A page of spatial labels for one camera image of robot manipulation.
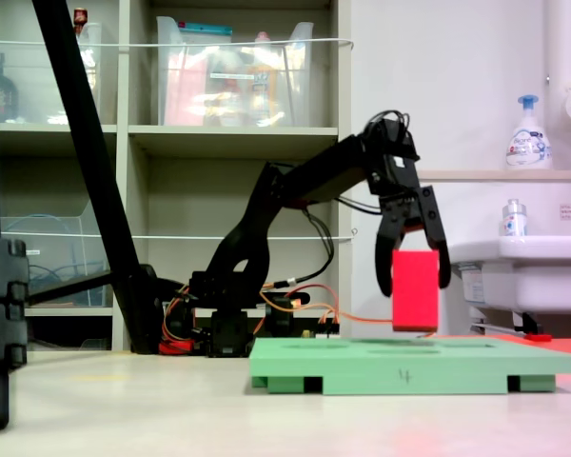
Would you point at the clear bin with dark bottle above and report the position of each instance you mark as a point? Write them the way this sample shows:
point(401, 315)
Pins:
point(38, 95)

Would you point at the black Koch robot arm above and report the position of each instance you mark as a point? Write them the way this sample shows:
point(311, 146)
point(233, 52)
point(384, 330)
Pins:
point(266, 224)

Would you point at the small clear sanitizer bottle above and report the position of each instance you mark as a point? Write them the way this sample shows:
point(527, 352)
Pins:
point(514, 221)

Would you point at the large clear storage bin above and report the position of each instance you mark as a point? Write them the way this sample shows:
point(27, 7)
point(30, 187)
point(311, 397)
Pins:
point(295, 95)

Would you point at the red square block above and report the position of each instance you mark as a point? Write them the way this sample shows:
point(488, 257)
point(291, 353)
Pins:
point(415, 290)

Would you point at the teal box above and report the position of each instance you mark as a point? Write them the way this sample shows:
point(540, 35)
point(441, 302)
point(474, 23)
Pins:
point(204, 29)

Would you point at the brown bottle with red cap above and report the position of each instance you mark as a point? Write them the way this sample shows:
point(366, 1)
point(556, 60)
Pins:
point(80, 19)

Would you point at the clear file box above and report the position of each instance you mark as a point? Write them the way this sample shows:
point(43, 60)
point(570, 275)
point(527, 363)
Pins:
point(52, 257)

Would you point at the thick black tripod leg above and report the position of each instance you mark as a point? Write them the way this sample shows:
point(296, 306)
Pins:
point(90, 143)

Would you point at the green board with holes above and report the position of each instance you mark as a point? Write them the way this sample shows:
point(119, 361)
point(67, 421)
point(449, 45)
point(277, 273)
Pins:
point(409, 369)

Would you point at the dark glass bottle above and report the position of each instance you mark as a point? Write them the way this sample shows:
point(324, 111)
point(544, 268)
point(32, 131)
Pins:
point(4, 95)

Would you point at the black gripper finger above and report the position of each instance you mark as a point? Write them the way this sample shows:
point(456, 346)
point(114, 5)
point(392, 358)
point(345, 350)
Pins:
point(435, 224)
point(384, 257)

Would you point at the beige shelf unit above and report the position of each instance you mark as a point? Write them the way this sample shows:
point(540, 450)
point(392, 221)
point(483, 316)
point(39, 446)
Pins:
point(233, 138)

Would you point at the white sink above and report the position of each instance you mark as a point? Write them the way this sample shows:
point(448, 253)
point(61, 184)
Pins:
point(528, 276)

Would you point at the white foam soap bottle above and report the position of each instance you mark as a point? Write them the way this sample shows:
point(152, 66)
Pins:
point(528, 143)

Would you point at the thin black tripod leg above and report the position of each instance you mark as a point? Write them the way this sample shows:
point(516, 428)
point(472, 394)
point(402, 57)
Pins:
point(71, 285)

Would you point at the notched black stack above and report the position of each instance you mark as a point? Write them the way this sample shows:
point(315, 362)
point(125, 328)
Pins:
point(0, 309)

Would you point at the black table clamp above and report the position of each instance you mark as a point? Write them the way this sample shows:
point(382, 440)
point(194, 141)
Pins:
point(281, 319)

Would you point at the circuit board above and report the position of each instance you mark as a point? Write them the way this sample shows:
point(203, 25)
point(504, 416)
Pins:
point(321, 334)

